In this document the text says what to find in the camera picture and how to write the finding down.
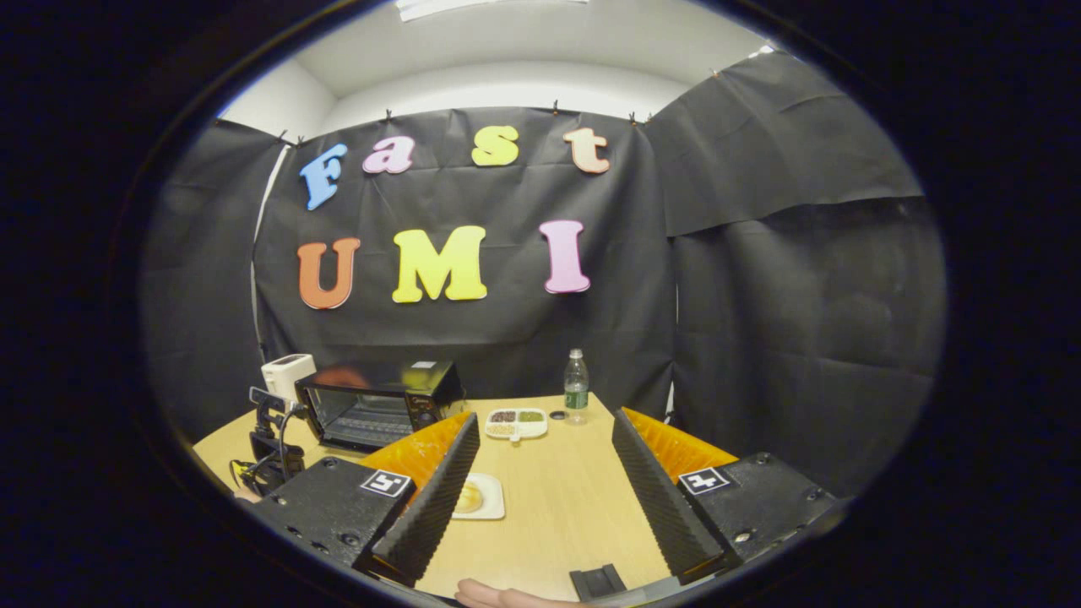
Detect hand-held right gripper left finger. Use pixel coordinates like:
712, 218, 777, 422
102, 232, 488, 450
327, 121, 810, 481
250, 411, 484, 589

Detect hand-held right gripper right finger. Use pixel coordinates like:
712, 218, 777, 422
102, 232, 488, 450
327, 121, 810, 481
601, 408, 845, 585

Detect black electric oven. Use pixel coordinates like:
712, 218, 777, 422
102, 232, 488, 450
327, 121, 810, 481
294, 359, 467, 454

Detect white square plate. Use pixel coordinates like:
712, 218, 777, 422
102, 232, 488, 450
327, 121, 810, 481
452, 473, 506, 521

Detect white toaster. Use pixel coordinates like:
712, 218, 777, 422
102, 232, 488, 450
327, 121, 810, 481
260, 354, 318, 406

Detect white divided snack dish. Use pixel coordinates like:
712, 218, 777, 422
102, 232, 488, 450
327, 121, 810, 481
485, 408, 549, 443

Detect clear water bottle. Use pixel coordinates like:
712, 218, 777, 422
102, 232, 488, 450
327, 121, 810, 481
563, 349, 590, 425

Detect long ceiling light panel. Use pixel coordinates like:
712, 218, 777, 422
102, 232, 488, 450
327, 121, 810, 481
395, 0, 592, 22

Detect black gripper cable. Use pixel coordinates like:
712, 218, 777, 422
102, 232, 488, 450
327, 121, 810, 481
230, 404, 309, 491

